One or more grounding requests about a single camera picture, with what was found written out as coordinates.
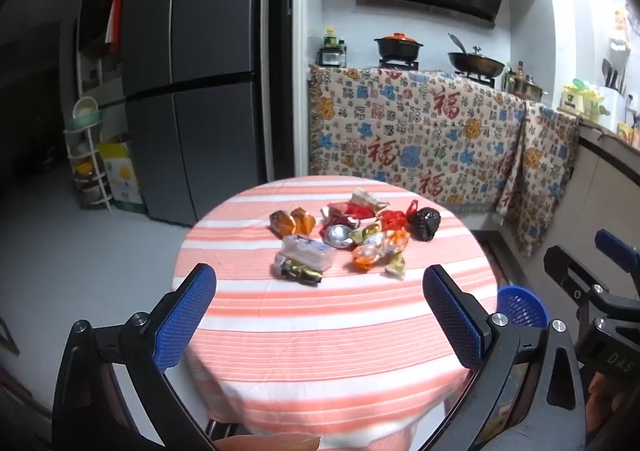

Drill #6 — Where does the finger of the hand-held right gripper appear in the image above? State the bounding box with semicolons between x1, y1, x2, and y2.
594;229;640;282
543;245;608;312

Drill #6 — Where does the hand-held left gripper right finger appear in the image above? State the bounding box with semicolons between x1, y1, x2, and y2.
422;265;586;451

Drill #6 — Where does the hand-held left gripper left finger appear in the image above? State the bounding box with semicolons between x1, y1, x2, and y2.
52;262;221;451

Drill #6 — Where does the blue plastic basket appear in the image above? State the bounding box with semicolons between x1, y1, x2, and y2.
496;286;550;329

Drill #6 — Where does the green yellow snack wrapper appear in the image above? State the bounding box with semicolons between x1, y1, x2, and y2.
384;253;407;280

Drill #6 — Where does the clear plastic floss box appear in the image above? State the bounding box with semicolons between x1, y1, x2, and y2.
281;233;337;273

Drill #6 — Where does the person's right hand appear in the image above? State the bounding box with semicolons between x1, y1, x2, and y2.
586;371;621;434

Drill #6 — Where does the person's left hand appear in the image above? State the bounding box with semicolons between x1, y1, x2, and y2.
212;434;321;451

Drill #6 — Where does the grey kitchen cabinet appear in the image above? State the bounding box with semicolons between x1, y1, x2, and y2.
550;121;640;282

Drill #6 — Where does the black mesh pouch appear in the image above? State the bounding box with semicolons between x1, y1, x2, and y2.
406;207;442;243

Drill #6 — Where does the orange transparent wrapper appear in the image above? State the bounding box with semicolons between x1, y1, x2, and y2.
350;228;411;272

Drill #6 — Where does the red mesh bag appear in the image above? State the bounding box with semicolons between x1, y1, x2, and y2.
380;199;420;232

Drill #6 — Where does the gold black wrapper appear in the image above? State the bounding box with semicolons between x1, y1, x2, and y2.
274;253;323;287

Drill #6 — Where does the orange striped tablecloth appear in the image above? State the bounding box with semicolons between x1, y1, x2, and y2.
171;175;501;439

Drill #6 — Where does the orange crumpled wrapper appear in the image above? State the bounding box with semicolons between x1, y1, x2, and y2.
269;207;316;238

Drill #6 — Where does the white knife holder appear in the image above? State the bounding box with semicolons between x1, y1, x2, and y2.
597;58;628;129

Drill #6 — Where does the crushed red can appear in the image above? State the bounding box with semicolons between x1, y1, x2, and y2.
320;216;358;249

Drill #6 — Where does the red white snack packet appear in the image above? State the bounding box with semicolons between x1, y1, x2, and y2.
351;187;390;212

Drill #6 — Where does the yellow green container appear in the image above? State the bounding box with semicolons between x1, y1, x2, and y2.
560;78;608;116

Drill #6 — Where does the cardboard box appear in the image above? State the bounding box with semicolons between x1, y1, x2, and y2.
97;141;146;214

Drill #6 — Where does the white corner storage rack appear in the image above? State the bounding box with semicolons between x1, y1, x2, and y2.
63;96;113;210

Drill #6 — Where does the steel pot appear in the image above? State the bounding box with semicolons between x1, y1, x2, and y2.
515;78;548;102

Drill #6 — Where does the large printed cloth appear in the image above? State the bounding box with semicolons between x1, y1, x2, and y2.
307;65;531;219

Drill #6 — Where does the black wok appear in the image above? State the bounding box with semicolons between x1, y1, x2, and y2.
446;32;507;76

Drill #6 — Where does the green white bowl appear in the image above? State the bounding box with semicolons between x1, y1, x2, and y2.
72;96;103;124

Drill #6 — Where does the dark grey refrigerator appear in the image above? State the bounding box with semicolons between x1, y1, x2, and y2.
121;0;296;228

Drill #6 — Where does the black gas stove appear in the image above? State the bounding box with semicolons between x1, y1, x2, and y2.
377;57;501;89

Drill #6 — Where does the black pot with orange lid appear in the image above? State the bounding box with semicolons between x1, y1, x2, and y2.
374;32;424;62

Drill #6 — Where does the red hanging cloth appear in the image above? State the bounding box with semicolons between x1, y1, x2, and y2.
103;0;124;54

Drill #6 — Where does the white wall holder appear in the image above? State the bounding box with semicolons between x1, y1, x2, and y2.
607;6;633;52

